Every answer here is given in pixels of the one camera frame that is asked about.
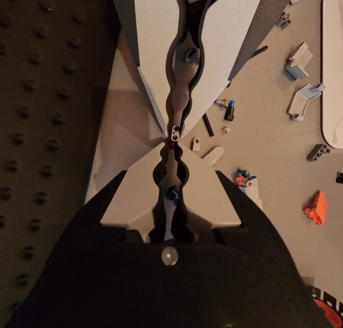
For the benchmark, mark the orange three-lobe toy piece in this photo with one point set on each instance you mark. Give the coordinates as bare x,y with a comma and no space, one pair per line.
171,145

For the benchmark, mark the black white patterned strip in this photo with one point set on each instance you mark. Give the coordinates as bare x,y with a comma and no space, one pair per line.
328,297

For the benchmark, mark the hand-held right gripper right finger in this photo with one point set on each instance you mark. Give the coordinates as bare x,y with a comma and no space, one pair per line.
209,199

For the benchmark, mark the orange toy wedge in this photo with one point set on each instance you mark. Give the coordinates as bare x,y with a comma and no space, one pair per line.
317,208

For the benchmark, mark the light grey cross-hole piece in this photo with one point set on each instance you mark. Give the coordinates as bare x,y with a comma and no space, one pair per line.
195,144

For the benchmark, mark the orange round object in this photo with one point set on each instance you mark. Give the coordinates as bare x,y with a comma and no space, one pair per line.
328,314

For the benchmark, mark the black connector with blue pin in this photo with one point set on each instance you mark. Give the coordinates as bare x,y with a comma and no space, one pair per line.
230,113

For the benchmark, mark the grey orange toy assembly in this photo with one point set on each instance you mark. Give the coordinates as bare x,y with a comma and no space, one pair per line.
249,187

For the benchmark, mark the dark grey three-hole beam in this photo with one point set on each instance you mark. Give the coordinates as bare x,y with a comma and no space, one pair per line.
317,152

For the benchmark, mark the white book stand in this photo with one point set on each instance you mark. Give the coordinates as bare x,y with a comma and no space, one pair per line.
332,65

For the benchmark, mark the grey angled panel block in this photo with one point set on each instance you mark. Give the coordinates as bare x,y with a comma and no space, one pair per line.
298,62

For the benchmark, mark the long black toy axle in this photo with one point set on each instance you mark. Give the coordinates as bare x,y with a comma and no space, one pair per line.
207,125

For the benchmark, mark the grey curved toy panel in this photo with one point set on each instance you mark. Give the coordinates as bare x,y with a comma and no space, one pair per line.
305,101

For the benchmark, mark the grey claw toy piece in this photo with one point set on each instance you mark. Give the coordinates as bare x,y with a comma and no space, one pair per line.
193,56

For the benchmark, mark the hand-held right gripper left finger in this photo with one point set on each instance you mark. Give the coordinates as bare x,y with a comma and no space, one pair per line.
131,199

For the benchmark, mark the small black toy piece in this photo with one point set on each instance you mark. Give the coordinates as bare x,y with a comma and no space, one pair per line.
339,177

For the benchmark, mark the short black toy axle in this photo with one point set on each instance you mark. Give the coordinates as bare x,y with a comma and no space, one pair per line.
259,51

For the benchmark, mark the grey two-hole connector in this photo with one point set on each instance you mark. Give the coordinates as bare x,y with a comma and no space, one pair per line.
175,133

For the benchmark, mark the black studded mat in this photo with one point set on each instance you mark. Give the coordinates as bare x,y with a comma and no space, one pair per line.
40,145

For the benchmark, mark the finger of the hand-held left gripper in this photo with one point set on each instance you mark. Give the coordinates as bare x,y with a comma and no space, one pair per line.
227,38
152,33

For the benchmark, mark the grey double tube connector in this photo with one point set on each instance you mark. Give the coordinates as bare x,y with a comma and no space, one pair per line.
284,20

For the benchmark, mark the white toy blade piece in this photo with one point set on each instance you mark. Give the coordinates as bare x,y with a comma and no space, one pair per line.
214,155

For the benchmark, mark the grey pin connector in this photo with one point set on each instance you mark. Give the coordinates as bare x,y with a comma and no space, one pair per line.
221,103

